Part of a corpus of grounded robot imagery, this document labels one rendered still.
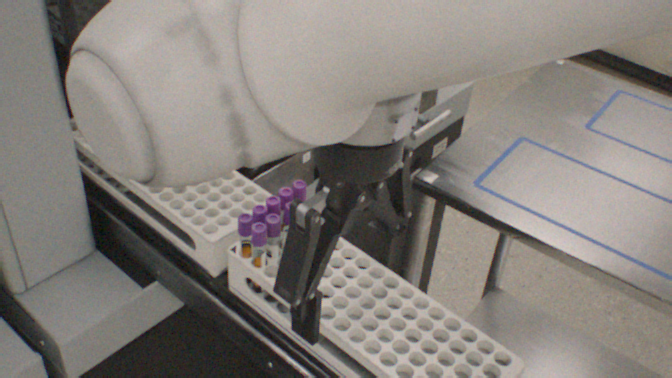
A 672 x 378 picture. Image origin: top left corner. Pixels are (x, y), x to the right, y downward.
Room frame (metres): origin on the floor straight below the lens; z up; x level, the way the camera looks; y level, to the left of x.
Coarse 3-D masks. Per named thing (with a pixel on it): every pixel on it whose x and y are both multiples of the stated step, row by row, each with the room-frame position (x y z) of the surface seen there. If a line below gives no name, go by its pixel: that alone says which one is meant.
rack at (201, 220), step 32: (96, 160) 0.66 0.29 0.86; (128, 192) 0.66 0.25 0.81; (160, 192) 0.61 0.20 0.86; (192, 192) 0.60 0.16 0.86; (224, 192) 0.62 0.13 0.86; (256, 192) 0.61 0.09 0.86; (160, 224) 0.61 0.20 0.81; (192, 224) 0.55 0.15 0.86; (224, 224) 0.57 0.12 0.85; (192, 256) 0.55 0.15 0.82; (224, 256) 0.54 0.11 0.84
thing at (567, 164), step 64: (576, 64) 1.07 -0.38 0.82; (512, 128) 0.86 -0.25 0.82; (576, 128) 0.87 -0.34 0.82; (640, 128) 0.89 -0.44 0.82; (448, 192) 0.70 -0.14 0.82; (512, 192) 0.71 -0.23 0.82; (576, 192) 0.72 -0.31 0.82; (640, 192) 0.73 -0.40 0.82; (576, 256) 0.60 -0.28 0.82; (640, 256) 0.61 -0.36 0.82; (512, 320) 0.97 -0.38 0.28
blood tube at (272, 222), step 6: (270, 216) 0.51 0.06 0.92; (276, 216) 0.51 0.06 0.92; (270, 222) 0.50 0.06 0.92; (276, 222) 0.50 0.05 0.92; (270, 228) 0.50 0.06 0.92; (276, 228) 0.50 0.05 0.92; (270, 234) 0.50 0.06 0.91; (276, 234) 0.50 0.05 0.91; (270, 240) 0.50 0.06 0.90; (276, 240) 0.50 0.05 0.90; (270, 246) 0.50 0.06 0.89; (276, 246) 0.50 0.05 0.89; (270, 252) 0.50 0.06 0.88; (276, 252) 0.51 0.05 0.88; (270, 258) 0.50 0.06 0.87; (270, 276) 0.51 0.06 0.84
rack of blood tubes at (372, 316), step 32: (352, 256) 0.53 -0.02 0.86; (320, 288) 0.47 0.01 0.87; (352, 288) 0.48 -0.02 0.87; (384, 288) 0.48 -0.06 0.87; (416, 288) 0.48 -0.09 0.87; (288, 320) 0.46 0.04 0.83; (320, 320) 0.43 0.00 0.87; (352, 320) 0.44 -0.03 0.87; (384, 320) 0.44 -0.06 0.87; (416, 320) 0.44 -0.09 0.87; (448, 320) 0.45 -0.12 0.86; (320, 352) 0.43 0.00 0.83; (352, 352) 0.40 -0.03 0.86; (384, 352) 0.40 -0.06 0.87; (416, 352) 0.41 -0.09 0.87; (448, 352) 0.41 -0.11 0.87; (480, 352) 0.42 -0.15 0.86
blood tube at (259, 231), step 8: (256, 224) 0.50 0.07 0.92; (256, 232) 0.49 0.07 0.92; (264, 232) 0.49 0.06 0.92; (256, 240) 0.49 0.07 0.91; (264, 240) 0.49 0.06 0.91; (256, 248) 0.49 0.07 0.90; (264, 248) 0.49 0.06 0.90; (256, 256) 0.49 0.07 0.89; (264, 256) 0.49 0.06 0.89; (256, 264) 0.49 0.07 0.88; (264, 264) 0.49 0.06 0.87; (256, 288) 0.49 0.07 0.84
